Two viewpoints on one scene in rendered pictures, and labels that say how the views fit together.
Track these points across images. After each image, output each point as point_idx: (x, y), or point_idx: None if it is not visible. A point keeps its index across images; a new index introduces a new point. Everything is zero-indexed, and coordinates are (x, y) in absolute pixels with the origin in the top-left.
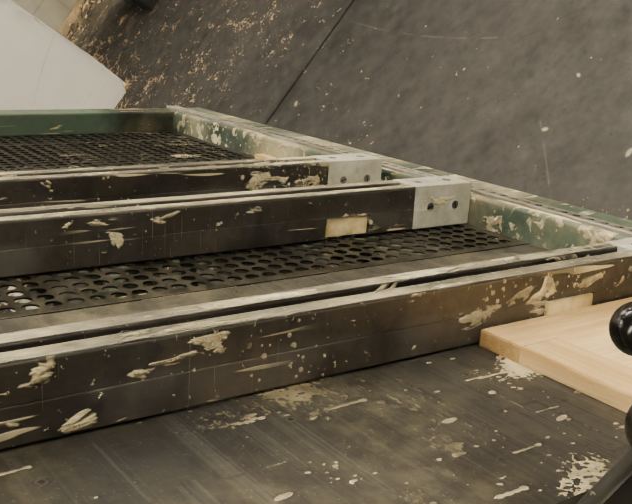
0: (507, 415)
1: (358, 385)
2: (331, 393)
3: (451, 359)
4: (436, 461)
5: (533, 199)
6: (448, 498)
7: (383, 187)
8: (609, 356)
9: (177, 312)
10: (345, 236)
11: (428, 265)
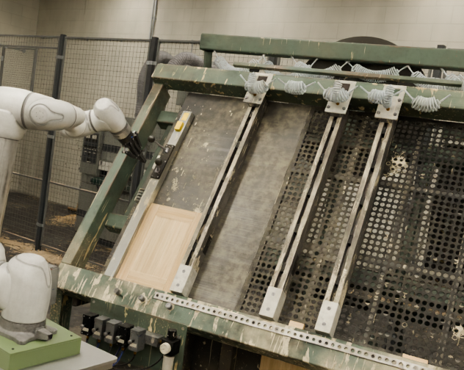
0: (191, 192)
1: None
2: None
3: None
4: (194, 172)
5: (238, 332)
6: (189, 165)
7: (276, 274)
8: (180, 223)
9: (238, 150)
10: None
11: (247, 259)
